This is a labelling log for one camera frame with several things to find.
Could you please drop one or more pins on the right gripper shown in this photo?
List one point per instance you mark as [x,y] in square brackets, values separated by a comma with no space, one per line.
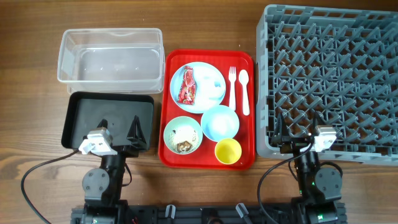
[297,146]

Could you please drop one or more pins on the light blue bowl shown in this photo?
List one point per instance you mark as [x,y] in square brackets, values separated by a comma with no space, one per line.
[220,122]

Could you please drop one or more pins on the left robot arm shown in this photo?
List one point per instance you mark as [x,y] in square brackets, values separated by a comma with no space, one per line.
[103,185]

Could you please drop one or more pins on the white tissue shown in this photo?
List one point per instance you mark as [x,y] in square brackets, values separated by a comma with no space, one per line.
[211,86]

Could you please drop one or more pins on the white plastic spoon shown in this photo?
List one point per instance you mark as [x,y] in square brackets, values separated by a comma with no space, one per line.
[244,79]

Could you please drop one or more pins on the green bowl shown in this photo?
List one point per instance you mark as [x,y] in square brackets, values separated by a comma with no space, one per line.
[182,121]

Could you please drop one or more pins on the white plastic fork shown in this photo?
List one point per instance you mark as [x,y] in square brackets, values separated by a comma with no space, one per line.
[232,79]

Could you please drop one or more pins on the red serving tray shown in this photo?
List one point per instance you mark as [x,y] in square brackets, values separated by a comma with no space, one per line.
[204,156]

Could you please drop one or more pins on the grey dishwasher rack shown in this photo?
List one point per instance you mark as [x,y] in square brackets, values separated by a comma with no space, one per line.
[340,63]

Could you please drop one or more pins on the red snack wrapper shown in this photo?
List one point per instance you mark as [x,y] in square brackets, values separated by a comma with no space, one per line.
[188,88]

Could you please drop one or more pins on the black waste tray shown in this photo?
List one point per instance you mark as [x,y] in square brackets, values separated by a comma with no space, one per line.
[86,110]

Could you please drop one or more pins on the white rice pile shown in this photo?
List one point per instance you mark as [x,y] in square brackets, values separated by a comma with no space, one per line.
[183,139]

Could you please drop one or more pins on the clear plastic bin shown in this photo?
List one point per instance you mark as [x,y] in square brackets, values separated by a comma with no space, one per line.
[112,60]

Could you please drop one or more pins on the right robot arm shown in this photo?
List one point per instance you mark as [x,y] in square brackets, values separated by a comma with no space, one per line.
[319,183]

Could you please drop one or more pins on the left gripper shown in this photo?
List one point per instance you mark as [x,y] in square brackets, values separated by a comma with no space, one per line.
[132,150]

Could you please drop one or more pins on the yellow cup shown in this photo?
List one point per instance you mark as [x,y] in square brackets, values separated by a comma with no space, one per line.
[228,151]

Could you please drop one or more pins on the light blue plate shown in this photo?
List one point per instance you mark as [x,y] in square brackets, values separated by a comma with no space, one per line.
[202,103]

